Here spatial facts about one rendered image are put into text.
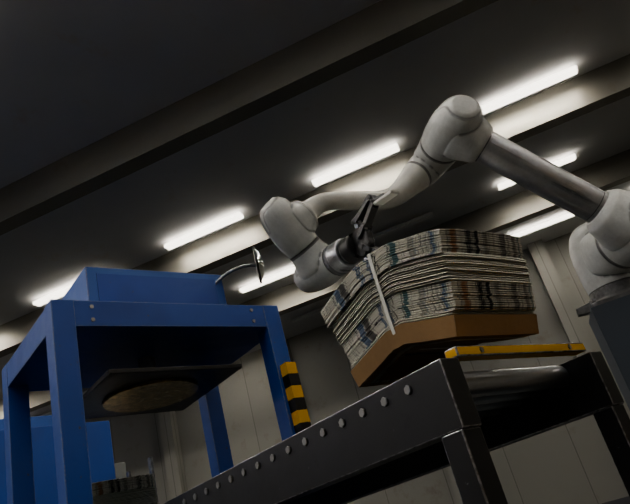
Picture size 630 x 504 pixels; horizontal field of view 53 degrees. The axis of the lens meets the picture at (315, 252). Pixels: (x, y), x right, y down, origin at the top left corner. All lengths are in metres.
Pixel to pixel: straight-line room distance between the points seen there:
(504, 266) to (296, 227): 0.58
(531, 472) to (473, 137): 11.16
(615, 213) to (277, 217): 0.95
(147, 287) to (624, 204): 1.74
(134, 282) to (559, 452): 10.87
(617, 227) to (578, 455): 10.93
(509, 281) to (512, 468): 11.43
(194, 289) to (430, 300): 1.57
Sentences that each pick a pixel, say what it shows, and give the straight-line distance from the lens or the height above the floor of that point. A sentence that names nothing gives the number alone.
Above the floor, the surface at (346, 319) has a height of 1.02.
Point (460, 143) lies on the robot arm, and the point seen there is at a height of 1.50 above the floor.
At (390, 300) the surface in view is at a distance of 1.40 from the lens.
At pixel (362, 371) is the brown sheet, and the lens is 1.46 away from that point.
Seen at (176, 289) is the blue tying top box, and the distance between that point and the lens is 2.69.
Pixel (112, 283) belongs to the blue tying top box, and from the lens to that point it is 2.59.
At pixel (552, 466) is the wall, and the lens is 12.78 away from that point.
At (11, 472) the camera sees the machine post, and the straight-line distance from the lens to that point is 2.77.
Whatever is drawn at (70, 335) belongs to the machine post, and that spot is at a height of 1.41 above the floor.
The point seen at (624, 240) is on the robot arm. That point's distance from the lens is 2.00.
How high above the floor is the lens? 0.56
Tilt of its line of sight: 25 degrees up
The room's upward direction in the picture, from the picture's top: 16 degrees counter-clockwise
